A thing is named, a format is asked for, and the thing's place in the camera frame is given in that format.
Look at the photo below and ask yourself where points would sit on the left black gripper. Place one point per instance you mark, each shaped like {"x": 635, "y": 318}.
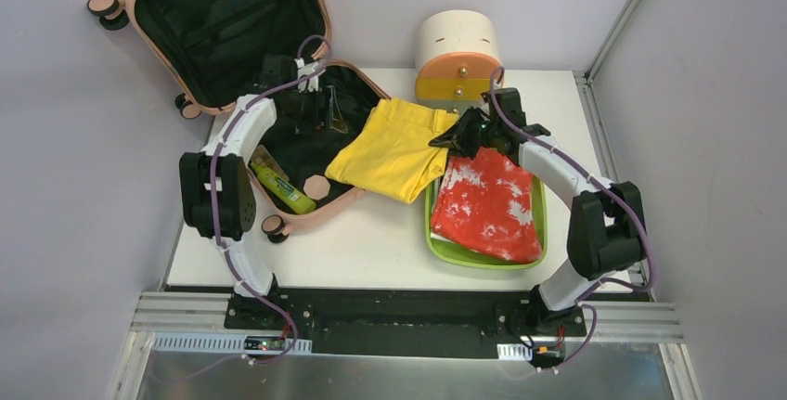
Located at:
{"x": 313, "y": 106}

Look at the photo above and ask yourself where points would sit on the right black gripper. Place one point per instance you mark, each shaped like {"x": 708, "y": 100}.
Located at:
{"x": 470, "y": 129}

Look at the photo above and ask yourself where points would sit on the red white tie-dye cloth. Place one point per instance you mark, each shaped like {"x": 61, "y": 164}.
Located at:
{"x": 484, "y": 205}

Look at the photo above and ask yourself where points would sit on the cream three-drawer round cabinet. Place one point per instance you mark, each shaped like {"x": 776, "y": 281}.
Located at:
{"x": 456, "y": 52}

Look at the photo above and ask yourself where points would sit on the yellow green spray bottle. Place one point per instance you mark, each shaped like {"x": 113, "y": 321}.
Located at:
{"x": 283, "y": 190}

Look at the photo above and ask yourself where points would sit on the yellow cloth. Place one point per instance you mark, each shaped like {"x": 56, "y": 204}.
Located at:
{"x": 392, "y": 155}

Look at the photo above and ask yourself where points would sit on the pink hard-shell suitcase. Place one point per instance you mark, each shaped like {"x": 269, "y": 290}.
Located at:
{"x": 214, "y": 47}

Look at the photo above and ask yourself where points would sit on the green plastic tray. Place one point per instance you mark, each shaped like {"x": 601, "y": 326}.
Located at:
{"x": 458, "y": 255}

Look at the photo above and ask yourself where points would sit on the white peace daisy shirt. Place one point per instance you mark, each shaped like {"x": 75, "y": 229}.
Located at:
{"x": 435, "y": 237}

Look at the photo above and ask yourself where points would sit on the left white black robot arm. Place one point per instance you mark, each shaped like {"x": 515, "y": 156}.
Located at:
{"x": 216, "y": 190}

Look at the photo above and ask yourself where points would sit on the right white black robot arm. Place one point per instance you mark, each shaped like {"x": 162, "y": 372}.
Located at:
{"x": 606, "y": 232}

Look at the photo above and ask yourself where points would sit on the brown small flat item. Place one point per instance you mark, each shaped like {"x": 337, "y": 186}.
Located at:
{"x": 261, "y": 156}

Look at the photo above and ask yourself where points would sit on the pink octagonal small box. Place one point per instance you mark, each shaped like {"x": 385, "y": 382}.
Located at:
{"x": 316, "y": 187}

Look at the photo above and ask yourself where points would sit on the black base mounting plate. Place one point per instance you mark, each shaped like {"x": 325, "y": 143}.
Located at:
{"x": 418, "y": 323}

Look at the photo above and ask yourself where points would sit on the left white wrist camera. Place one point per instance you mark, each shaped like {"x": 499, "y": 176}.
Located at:
{"x": 308, "y": 75}

